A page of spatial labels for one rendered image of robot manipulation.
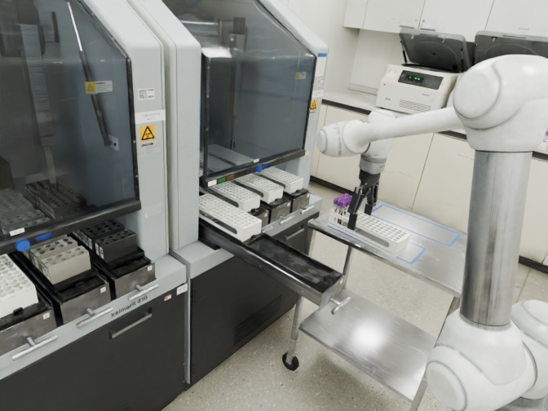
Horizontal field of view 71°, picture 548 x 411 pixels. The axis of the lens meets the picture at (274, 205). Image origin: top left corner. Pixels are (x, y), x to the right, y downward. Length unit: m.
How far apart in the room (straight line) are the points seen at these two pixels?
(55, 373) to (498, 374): 1.12
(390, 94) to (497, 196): 2.71
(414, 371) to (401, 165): 2.10
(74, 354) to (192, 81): 0.87
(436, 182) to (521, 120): 2.66
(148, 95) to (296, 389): 1.43
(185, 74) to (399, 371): 1.40
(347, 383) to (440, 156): 2.04
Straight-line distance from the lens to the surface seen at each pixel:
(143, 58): 1.16
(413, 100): 3.44
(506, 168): 0.86
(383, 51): 4.22
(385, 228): 1.47
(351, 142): 1.21
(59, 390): 1.37
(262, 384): 1.97
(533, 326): 1.11
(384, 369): 1.79
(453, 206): 3.48
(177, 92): 1.24
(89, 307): 1.23
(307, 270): 1.28
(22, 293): 1.16
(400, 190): 3.60
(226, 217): 1.41
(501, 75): 0.81
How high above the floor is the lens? 1.54
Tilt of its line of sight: 26 degrees down
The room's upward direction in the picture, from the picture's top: 6 degrees clockwise
